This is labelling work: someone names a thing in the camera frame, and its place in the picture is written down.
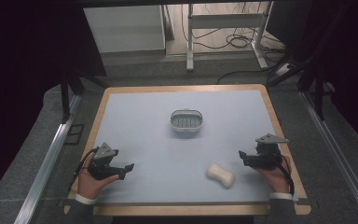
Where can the aluminium rail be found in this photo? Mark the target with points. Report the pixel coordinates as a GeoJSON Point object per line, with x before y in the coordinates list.
{"type": "Point", "coordinates": [338, 155]}
{"type": "Point", "coordinates": [48, 158]}

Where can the white metal desk frame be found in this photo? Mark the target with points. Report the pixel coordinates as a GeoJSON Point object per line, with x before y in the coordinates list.
{"type": "Point", "coordinates": [227, 21]}

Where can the person's left hand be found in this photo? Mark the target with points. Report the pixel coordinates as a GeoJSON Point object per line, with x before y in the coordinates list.
{"type": "Point", "coordinates": [90, 184]}

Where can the grey soap dish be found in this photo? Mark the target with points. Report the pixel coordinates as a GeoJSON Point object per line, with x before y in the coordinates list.
{"type": "Point", "coordinates": [186, 120]}

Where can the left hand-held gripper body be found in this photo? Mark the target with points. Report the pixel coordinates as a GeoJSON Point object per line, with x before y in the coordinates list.
{"type": "Point", "coordinates": [103, 160]}

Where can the person's right hand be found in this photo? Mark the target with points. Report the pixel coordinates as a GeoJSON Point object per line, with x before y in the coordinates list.
{"type": "Point", "coordinates": [274, 179]}

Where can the black floor bracket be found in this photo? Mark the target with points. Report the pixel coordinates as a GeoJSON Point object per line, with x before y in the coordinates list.
{"type": "Point", "coordinates": [74, 134]}

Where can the black curtain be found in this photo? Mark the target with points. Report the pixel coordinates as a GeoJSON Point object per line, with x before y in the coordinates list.
{"type": "Point", "coordinates": [28, 77]}
{"type": "Point", "coordinates": [354, 62]}

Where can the white cabinet panel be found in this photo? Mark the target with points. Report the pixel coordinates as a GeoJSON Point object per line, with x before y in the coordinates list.
{"type": "Point", "coordinates": [124, 28]}

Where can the white soap bar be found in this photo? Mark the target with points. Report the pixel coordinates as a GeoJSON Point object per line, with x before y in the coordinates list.
{"type": "Point", "coordinates": [220, 175]}

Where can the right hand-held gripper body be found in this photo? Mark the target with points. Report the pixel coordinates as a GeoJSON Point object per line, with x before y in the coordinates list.
{"type": "Point", "coordinates": [267, 154]}

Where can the pale blue table mat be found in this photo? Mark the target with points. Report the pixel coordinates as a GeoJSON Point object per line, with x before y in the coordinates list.
{"type": "Point", "coordinates": [180, 149]}

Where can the white power strip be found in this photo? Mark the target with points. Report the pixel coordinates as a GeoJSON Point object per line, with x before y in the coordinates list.
{"type": "Point", "coordinates": [283, 69]}

